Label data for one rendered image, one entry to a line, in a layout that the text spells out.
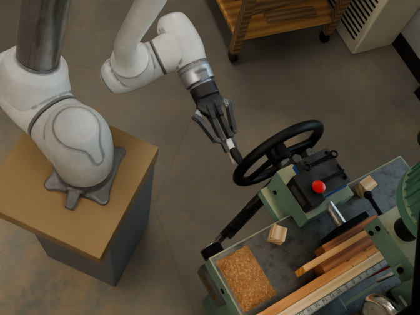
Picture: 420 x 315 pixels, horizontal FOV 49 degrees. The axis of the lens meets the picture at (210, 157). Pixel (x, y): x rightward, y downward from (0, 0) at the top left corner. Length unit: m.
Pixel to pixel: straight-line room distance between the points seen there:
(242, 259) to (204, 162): 1.16
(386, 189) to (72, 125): 0.79
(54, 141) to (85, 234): 0.30
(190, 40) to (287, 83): 1.29
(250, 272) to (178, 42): 0.63
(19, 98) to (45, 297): 0.97
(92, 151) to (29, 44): 0.28
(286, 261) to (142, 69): 0.60
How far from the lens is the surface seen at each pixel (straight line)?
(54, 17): 1.07
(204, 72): 1.27
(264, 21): 2.49
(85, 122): 1.13
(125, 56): 1.19
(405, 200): 0.87
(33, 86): 1.18
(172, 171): 2.12
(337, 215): 1.11
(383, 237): 1.04
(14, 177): 1.39
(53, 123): 1.14
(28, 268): 2.01
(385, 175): 1.29
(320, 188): 1.04
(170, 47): 1.27
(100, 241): 1.30
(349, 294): 1.23
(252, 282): 1.03
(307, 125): 1.21
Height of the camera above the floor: 1.91
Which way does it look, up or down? 62 degrees down
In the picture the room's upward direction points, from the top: 19 degrees clockwise
